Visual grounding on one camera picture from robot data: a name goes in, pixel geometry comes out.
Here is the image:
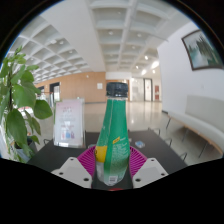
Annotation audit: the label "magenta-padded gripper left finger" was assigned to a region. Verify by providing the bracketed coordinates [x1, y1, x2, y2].
[51, 146, 98, 190]

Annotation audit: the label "small blue card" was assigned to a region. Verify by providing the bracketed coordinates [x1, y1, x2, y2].
[134, 140, 146, 149]

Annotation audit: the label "round ceiling lights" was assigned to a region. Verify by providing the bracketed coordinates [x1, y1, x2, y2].
[49, 29, 161, 76]

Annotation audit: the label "green leafy potted plant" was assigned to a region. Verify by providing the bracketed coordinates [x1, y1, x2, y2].
[0, 44, 54, 164]

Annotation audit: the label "dark framed landscape painting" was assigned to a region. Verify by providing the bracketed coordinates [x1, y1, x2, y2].
[181, 29, 224, 72]

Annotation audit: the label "green plastic drink bottle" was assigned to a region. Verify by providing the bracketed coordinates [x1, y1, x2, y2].
[94, 81, 132, 187]

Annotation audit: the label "clear acrylic sign stand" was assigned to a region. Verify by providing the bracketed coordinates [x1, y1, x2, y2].
[53, 97, 86, 149]

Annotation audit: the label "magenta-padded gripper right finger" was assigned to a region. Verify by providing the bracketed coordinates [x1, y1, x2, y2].
[129, 146, 169, 190]

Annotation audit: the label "long white wooden bench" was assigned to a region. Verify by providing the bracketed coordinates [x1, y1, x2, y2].
[164, 94, 224, 156]

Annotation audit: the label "dark framed glass door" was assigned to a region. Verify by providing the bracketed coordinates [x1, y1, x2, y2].
[143, 78, 154, 102]

